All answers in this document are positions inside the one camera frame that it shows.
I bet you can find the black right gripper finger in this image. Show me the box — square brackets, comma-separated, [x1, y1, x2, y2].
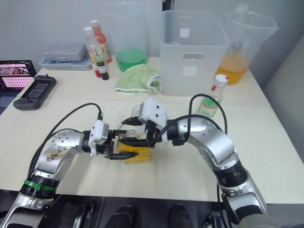
[121, 116, 141, 127]
[117, 138, 149, 147]

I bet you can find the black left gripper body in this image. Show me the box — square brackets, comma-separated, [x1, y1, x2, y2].
[96, 129, 119, 160]

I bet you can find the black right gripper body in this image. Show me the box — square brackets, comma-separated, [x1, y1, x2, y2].
[144, 120, 159, 147]

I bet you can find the square bottle with yellow liquid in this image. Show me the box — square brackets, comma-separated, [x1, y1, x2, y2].
[117, 128, 152, 164]

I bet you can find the clear drinking glass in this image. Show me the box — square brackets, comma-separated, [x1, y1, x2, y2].
[131, 104, 145, 119]

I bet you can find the small dark bottle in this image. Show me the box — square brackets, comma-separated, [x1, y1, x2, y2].
[96, 61, 110, 81]

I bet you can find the clear pitcher with green liquid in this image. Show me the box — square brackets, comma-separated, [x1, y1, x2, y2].
[101, 1, 150, 73]

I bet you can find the green-label juice bottle white cap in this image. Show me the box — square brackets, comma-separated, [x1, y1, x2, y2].
[196, 74, 229, 119]

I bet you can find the clear colourful-label bottle white cap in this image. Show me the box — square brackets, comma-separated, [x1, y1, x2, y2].
[83, 26, 102, 78]

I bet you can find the red sauce bottle white cap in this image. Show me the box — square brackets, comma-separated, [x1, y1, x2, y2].
[90, 19, 113, 64]

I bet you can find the clear pitcher with orange liquid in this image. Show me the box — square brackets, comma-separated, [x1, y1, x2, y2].
[215, 9, 280, 86]

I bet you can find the green towel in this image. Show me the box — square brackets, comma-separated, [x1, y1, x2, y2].
[114, 63, 162, 95]

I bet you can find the translucent plastic storage bin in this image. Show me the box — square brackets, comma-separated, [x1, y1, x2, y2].
[159, 9, 231, 95]

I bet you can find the light blue plastic tray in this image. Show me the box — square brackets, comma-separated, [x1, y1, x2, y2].
[38, 56, 93, 71]

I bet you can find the black handheld game controller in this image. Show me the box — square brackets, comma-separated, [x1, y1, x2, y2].
[13, 74, 57, 111]

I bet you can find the gray plastic case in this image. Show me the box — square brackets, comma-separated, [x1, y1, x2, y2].
[42, 42, 87, 63]

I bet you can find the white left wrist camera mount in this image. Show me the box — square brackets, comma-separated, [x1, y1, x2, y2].
[88, 120, 110, 157]

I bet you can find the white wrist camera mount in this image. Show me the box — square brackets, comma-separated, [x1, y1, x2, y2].
[88, 120, 110, 157]
[137, 96, 172, 146]

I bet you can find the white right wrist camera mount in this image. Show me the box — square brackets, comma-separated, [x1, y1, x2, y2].
[137, 96, 172, 146]

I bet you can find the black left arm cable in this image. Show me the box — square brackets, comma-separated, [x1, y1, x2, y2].
[27, 102, 105, 183]

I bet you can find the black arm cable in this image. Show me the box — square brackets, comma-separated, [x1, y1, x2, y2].
[27, 102, 105, 183]
[148, 94, 230, 148]

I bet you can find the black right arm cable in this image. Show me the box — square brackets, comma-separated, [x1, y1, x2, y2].
[148, 94, 230, 148]

